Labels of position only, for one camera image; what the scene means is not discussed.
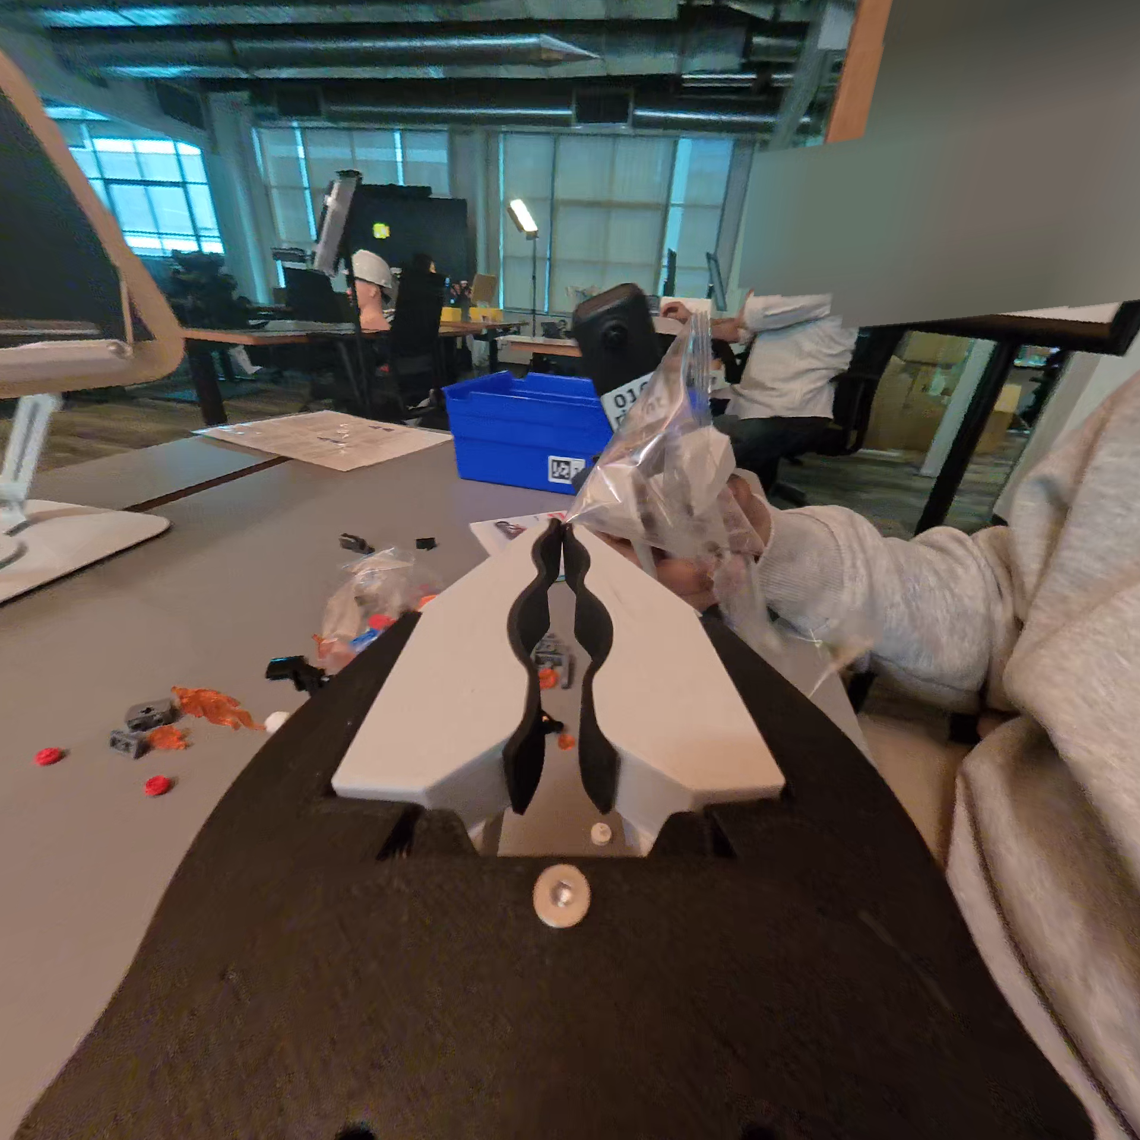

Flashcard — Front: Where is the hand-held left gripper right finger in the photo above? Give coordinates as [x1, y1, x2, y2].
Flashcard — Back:
[566, 526, 787, 857]

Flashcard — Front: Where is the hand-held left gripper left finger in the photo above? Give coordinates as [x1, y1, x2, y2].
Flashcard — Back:
[331, 519, 566, 857]

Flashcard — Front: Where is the clear plastic bag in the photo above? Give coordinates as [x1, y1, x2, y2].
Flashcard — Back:
[663, 290, 860, 486]
[564, 313, 784, 646]
[319, 547, 442, 665]

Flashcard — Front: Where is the lego instruction booklet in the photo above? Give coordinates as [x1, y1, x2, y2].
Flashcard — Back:
[469, 512, 571, 561]

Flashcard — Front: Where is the person's right forearm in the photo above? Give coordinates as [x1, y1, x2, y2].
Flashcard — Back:
[757, 504, 1038, 714]

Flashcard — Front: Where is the orange flame lego brick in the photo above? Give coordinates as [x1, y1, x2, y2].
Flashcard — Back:
[171, 686, 263, 733]

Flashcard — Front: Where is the pile of lego pieces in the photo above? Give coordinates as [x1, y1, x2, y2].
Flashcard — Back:
[34, 656, 326, 797]

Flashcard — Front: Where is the person's right hand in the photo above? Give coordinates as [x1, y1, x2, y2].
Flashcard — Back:
[594, 473, 776, 614]

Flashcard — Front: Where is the blue plastic bin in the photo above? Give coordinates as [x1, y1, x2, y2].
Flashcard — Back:
[442, 370, 617, 496]

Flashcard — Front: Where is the studio light on stand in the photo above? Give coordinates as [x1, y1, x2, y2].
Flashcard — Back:
[507, 199, 547, 338]

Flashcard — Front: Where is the large black screen panel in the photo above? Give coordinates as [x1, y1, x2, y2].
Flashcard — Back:
[347, 185, 471, 287]

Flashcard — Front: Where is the mannequin head with white helmet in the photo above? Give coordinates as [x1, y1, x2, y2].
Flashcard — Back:
[350, 250, 397, 333]

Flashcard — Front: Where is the laminated instruction sheet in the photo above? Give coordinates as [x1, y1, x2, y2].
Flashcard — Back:
[194, 410, 453, 474]

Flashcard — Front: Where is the stack of cardboard boxes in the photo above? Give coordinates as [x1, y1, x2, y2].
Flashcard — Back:
[868, 332, 1026, 456]

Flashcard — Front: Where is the wooden office desk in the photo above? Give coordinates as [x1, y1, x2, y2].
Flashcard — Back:
[182, 319, 499, 428]

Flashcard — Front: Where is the black-edged side table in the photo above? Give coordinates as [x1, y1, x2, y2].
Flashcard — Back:
[859, 302, 1140, 537]

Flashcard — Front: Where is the wooden building post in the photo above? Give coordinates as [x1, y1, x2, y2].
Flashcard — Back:
[824, 0, 893, 144]

